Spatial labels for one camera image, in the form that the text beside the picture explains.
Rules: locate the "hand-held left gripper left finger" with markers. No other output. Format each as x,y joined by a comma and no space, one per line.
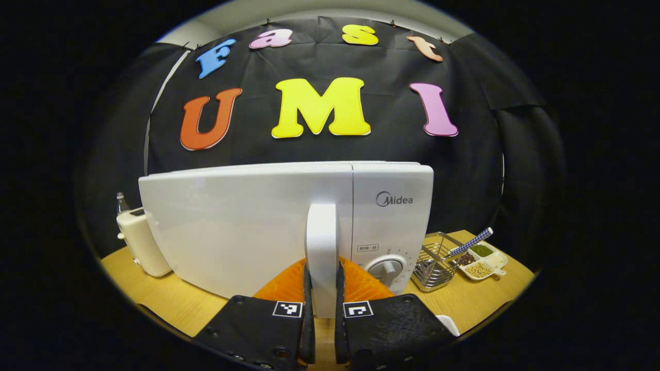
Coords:
263,335

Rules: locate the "black backdrop cloth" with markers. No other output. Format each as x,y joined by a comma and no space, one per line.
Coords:
392,149

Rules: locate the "white food plate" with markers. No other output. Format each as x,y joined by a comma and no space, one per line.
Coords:
449,324

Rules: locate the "white divided dish of beans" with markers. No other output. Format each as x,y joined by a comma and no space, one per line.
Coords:
482,265

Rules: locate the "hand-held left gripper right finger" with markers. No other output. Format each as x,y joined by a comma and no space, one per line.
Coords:
392,335

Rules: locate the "white toaster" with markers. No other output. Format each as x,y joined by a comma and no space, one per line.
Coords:
144,242

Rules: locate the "white microwave oven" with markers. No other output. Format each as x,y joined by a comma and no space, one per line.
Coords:
247,226

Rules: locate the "green label drink bottle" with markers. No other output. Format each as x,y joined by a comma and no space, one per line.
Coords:
121,202

